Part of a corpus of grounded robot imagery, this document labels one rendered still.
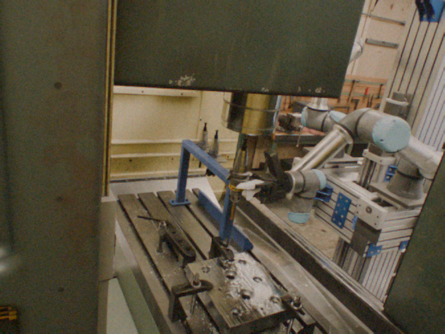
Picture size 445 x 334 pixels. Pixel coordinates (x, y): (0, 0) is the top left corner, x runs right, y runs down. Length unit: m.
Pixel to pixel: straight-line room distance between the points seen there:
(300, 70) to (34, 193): 0.66
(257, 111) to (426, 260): 0.84
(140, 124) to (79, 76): 1.52
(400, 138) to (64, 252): 1.11
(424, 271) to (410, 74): 0.97
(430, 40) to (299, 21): 1.16
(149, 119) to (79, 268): 1.47
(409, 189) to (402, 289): 0.46
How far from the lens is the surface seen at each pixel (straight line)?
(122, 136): 2.00
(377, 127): 1.34
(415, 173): 1.77
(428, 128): 2.04
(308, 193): 1.26
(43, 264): 0.60
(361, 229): 1.82
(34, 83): 0.49
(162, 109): 2.02
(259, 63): 0.86
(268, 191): 1.15
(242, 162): 1.06
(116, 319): 1.59
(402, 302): 1.58
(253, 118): 0.96
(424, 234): 1.46
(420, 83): 1.98
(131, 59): 0.74
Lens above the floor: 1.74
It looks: 21 degrees down
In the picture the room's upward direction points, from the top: 9 degrees clockwise
